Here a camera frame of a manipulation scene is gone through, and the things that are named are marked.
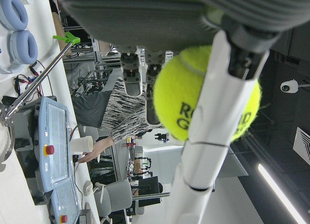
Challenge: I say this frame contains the person bare hand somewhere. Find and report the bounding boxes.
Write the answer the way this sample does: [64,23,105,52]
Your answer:
[78,139,106,164]

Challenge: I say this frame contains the left grey white robot hand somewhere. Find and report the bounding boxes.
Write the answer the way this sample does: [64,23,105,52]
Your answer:
[55,0,310,224]

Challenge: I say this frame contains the white paper cup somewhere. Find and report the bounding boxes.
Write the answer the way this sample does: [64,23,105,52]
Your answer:
[70,135,94,155]

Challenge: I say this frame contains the yellow tennis ball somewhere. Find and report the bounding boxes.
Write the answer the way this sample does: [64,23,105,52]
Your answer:
[153,45,263,143]

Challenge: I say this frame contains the person bare forearm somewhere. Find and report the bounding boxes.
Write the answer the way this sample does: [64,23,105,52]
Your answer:
[103,136,114,149]

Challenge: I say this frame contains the white round device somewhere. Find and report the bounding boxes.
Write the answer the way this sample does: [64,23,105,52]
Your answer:
[83,180,94,195]

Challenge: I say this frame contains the blue teach pendant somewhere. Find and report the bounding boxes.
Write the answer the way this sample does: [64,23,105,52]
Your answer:
[33,96,73,193]
[49,178,80,224]

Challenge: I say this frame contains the person in knit sweater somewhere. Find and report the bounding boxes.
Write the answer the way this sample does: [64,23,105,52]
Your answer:
[100,77,168,145]

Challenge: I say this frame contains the grey office chair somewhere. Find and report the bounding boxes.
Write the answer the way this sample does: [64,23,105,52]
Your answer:
[94,179,133,219]

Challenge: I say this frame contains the black monitor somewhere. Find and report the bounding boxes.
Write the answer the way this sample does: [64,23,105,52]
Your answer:
[139,177,160,208]

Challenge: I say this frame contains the light blue headphones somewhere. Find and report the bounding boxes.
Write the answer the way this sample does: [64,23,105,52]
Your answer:
[0,0,39,65]

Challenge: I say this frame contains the ceiling light strip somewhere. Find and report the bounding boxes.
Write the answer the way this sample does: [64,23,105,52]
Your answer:
[258,163,307,224]

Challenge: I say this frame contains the white air vent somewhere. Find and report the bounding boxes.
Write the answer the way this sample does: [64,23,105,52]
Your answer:
[293,127,310,165]

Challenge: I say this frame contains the metal grabber tool green handle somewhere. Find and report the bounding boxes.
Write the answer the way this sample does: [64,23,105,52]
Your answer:
[0,32,80,173]

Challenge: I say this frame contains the red black cable bundle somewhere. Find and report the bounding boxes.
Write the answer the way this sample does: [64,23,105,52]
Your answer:
[14,60,53,99]

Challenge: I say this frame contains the white security camera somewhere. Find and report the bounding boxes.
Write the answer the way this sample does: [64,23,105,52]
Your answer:
[280,79,310,93]

